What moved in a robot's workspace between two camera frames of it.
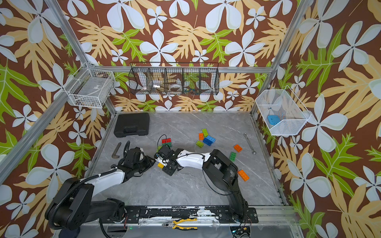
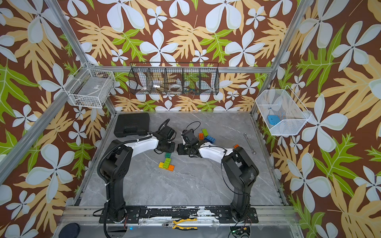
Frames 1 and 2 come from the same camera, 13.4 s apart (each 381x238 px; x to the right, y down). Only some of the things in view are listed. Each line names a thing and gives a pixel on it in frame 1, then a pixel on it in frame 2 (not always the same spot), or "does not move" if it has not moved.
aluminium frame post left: (61, 18) does not move
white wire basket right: (284, 114) does not move
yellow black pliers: (172, 224) does not move
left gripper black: (150, 161) -> (172, 148)
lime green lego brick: (205, 132) does not move
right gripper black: (166, 171) -> (180, 148)
